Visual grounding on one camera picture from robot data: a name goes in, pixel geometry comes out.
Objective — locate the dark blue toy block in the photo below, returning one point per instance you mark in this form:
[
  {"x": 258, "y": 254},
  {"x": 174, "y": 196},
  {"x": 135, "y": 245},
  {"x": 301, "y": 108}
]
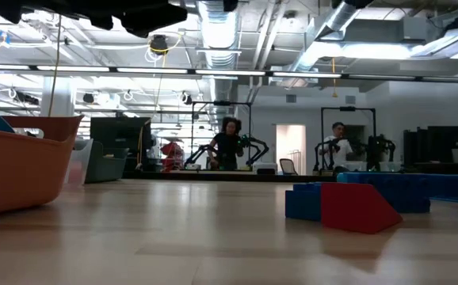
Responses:
[
  {"x": 403, "y": 190},
  {"x": 302, "y": 204}
]

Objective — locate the red sloped block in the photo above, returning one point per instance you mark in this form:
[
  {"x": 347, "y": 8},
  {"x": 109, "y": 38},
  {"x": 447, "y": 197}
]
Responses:
[{"x": 352, "y": 210}]

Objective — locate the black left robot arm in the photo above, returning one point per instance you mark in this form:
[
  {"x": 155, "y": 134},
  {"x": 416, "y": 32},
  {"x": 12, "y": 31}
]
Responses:
[{"x": 54, "y": 8}]

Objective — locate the black background robot arm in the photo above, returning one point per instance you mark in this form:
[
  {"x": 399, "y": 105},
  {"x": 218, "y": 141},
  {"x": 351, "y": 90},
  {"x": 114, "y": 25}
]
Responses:
[
  {"x": 318, "y": 154},
  {"x": 375, "y": 152},
  {"x": 197, "y": 154},
  {"x": 258, "y": 144}
]

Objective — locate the long ceiling light bar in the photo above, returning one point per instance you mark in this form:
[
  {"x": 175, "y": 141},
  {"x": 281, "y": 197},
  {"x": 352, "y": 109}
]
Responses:
[{"x": 153, "y": 70}]

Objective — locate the white pillar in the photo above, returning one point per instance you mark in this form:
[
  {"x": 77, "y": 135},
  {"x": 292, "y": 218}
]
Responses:
[{"x": 60, "y": 99}]

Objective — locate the red equipment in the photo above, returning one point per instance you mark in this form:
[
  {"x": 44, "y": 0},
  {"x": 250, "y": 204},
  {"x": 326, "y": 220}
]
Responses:
[{"x": 171, "y": 150}]

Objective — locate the person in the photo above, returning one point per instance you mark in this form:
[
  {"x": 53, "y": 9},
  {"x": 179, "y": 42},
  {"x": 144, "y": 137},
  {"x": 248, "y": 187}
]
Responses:
[
  {"x": 227, "y": 148},
  {"x": 342, "y": 150}
]

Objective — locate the teal plastic bin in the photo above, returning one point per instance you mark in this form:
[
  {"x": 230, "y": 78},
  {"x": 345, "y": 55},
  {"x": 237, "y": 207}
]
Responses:
[{"x": 106, "y": 168}]

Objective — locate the clear plastic bin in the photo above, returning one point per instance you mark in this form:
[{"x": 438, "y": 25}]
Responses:
[{"x": 79, "y": 158}]

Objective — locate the white storage box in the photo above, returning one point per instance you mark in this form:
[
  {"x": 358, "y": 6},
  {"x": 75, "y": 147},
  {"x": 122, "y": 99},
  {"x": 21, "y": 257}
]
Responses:
[{"x": 266, "y": 168}]

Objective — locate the office chair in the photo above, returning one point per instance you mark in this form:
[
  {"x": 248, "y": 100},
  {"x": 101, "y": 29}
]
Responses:
[{"x": 288, "y": 166}]

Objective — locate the orange plastic bin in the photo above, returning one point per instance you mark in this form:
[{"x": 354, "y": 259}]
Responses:
[{"x": 15, "y": 170}]

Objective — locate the black tall cabinet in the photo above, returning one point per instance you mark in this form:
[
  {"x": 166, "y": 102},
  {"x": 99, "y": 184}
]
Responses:
[{"x": 447, "y": 142}]

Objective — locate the black background table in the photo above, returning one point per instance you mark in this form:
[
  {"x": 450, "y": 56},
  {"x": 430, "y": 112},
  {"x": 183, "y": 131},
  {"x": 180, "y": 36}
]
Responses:
[{"x": 451, "y": 168}]

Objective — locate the round silver air duct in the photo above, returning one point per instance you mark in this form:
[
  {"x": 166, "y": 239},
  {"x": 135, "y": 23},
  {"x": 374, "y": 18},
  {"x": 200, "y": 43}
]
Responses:
[{"x": 217, "y": 39}]

